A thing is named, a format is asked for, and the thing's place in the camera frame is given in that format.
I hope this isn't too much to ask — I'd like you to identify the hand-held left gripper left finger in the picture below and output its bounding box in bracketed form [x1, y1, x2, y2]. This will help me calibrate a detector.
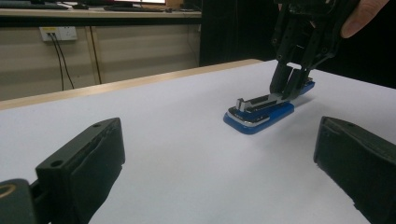
[35, 117, 126, 224]

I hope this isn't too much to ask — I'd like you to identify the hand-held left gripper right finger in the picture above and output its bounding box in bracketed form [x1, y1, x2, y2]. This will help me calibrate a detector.
[313, 116, 396, 224]

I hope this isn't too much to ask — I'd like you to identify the blue stapler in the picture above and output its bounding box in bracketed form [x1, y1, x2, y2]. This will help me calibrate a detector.
[222, 77, 316, 135]

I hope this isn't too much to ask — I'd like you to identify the beige background desk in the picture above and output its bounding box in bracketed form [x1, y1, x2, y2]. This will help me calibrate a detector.
[0, 2, 203, 28]

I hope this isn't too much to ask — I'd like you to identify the black keyboard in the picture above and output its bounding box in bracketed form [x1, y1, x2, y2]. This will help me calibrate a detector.
[0, 0, 70, 10]

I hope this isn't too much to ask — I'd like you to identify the black power cable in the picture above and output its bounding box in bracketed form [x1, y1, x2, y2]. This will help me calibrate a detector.
[53, 33, 76, 90]
[49, 33, 65, 91]

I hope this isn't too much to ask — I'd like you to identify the white wall socket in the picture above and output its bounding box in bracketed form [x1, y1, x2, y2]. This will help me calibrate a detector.
[39, 26, 78, 42]

